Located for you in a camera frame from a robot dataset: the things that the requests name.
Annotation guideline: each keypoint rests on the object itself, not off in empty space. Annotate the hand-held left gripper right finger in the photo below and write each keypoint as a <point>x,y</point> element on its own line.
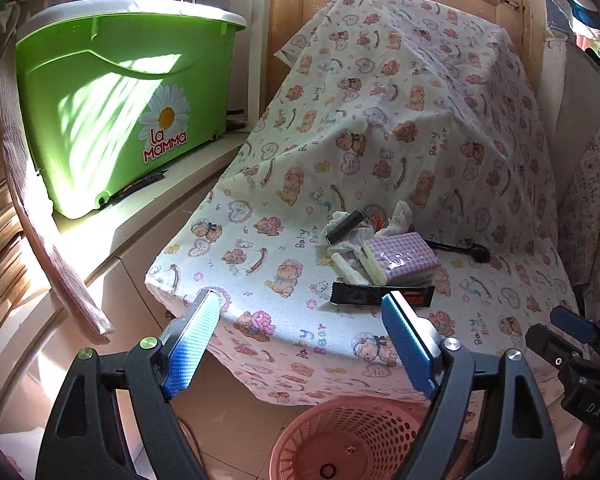
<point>410,345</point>

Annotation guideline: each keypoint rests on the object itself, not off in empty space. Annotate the flat black object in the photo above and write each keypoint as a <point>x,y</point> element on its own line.
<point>140,183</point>

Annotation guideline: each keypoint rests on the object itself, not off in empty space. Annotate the pink rolled mat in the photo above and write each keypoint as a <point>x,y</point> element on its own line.
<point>45,240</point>

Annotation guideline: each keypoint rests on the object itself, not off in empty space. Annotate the twisted white tissue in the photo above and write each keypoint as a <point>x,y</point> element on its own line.
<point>402,212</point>

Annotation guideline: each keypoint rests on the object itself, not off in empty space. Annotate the wooden door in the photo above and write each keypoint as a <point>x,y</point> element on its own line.
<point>300,0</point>

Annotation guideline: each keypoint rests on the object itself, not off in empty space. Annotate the white crumpled tissue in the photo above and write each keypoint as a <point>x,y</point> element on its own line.
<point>367,240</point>

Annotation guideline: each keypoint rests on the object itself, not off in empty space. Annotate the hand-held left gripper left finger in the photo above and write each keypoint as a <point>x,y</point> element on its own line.
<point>195,340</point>

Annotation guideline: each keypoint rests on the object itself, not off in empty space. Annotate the purple checkered tissue pack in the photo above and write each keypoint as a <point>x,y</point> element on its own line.
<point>405,255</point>

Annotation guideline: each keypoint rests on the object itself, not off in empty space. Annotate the black wrapper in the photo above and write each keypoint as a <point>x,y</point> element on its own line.
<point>360,294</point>

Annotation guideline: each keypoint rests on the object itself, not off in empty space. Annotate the green plastic tub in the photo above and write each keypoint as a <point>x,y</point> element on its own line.
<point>105,110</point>

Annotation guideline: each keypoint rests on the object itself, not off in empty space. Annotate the white cabinet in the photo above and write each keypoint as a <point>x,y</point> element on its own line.
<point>120,280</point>

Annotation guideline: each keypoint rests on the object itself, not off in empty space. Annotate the pink plastic basket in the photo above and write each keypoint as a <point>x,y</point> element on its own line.
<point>350,435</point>

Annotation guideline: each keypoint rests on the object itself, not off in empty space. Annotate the black roller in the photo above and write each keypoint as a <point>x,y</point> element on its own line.
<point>345,227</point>

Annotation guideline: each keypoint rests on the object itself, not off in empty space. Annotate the bear printed cloth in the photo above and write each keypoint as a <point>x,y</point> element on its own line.
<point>380,110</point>

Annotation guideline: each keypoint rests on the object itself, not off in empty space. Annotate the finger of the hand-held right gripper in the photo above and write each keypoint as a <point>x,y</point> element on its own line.
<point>547,345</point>
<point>572,322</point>

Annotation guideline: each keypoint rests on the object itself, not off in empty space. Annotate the white tube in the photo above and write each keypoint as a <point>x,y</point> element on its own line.
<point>345,266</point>

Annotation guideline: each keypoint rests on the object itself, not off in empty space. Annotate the white patterned cloth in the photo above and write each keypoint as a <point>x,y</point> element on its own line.
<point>597,210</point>

